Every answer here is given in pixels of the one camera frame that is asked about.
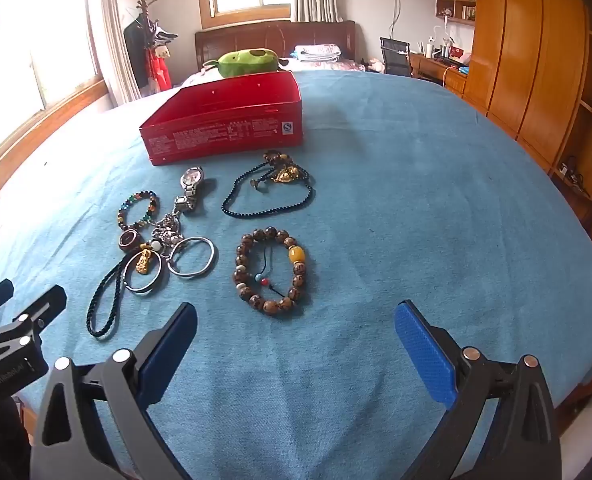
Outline white sheer curtain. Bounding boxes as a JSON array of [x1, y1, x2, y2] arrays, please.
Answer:
[[98, 0, 141, 106]]

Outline black bead necklace gold pendant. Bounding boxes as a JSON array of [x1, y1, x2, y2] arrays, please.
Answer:
[[221, 150, 313, 221]]

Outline black office chair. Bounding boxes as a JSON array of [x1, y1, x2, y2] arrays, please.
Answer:
[[380, 37, 411, 78]]

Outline dark wooden headboard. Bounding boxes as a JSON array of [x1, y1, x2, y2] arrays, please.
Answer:
[[194, 21, 357, 73]]

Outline wooden wall shelf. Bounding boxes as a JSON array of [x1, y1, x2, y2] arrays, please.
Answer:
[[435, 0, 477, 26]]

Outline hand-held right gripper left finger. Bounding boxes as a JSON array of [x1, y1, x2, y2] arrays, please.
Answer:
[[30, 302, 199, 480]]

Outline wooden wardrobe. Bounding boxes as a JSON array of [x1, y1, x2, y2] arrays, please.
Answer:
[[463, 0, 589, 171]]

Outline gold figurine pendant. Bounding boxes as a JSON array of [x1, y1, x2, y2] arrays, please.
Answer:
[[134, 247, 157, 277]]

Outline black jacket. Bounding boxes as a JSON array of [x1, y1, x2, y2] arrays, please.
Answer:
[[124, 17, 151, 93]]

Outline large wooden frame window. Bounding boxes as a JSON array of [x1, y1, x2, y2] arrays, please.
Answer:
[[0, 0, 111, 211]]

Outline silver bangle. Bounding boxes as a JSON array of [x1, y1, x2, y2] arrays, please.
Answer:
[[122, 255, 169, 295], [167, 236, 217, 277]]

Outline white desk lamp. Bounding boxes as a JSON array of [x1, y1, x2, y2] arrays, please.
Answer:
[[428, 20, 457, 47]]

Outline green avocado plush toy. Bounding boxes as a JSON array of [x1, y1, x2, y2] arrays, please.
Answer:
[[203, 48, 289, 79]]

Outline red bag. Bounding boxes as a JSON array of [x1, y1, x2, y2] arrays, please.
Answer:
[[146, 47, 173, 93]]

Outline folded patterned blanket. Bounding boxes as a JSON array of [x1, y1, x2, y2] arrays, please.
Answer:
[[293, 44, 341, 63]]

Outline silver wristwatch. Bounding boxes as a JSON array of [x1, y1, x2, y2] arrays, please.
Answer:
[[174, 166, 205, 215]]

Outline wooden coat rack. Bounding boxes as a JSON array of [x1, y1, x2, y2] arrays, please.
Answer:
[[136, 0, 159, 96]]

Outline wooden desk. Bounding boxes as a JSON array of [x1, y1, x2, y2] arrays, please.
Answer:
[[410, 52, 469, 96]]

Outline brown wooden bead bracelet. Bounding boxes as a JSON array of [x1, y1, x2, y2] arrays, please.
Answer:
[[233, 226, 311, 317]]

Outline black braided cord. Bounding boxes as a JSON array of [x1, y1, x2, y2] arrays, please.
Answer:
[[86, 255, 139, 338]]

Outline silver charm keychain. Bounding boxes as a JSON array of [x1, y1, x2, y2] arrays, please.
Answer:
[[151, 210, 184, 247]]

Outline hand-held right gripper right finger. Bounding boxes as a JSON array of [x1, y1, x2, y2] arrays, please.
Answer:
[[394, 300, 562, 480]]

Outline pink floral quilt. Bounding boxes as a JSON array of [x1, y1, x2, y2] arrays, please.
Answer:
[[183, 57, 381, 86]]

